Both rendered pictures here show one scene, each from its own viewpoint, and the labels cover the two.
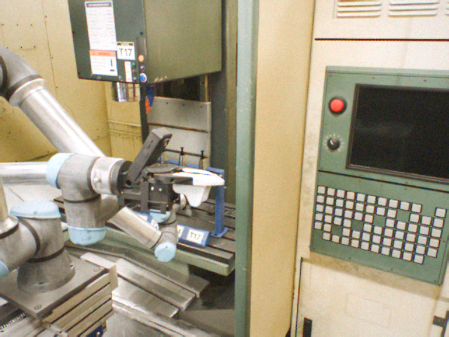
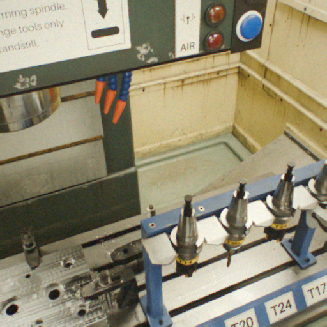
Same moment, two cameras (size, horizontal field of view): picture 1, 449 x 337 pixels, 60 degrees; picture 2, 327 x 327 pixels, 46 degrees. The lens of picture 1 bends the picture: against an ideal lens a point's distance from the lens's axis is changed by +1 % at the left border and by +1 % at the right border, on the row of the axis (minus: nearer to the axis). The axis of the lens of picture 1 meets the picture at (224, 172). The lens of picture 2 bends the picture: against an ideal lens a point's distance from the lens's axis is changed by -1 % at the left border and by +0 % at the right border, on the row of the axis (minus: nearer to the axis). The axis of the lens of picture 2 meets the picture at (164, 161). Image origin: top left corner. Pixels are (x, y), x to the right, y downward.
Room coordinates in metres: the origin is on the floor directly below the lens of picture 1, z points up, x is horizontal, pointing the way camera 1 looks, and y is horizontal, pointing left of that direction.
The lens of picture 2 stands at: (1.54, 0.79, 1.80)
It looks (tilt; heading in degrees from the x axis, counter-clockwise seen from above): 39 degrees down; 308
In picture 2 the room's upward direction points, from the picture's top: 1 degrees counter-clockwise
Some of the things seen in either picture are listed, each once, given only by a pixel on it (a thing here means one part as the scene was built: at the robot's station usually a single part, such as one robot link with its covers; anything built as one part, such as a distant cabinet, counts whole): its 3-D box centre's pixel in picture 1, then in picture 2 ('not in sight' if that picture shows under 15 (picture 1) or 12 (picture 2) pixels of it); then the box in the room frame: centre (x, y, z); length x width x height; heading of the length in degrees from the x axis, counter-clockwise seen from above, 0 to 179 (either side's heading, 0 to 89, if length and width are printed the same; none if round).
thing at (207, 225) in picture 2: not in sight; (212, 231); (1.78, 0.34, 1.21); 0.07 x 0.05 x 0.01; 151
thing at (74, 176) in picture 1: (78, 173); not in sight; (0.75, 0.30, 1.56); 0.11 x 0.08 x 0.09; 73
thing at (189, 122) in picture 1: (179, 138); (24, 129); (2.46, 0.30, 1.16); 0.48 x 0.05 x 0.51; 61
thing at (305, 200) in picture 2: not in sight; (302, 198); (1.67, 0.15, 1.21); 0.07 x 0.05 x 0.01; 151
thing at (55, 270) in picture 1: (44, 262); not in sight; (0.95, 0.51, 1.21); 0.15 x 0.15 x 0.10
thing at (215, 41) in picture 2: not in sight; (214, 41); (1.77, 0.40, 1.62); 0.02 x 0.01 x 0.02; 61
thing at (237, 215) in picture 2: (163, 158); (238, 206); (1.75, 0.29, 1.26); 0.04 x 0.04 x 0.07
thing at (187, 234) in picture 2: not in sight; (187, 223); (1.81, 0.39, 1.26); 0.04 x 0.04 x 0.07
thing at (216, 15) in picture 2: not in sight; (216, 15); (1.77, 0.40, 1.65); 0.02 x 0.01 x 0.02; 61
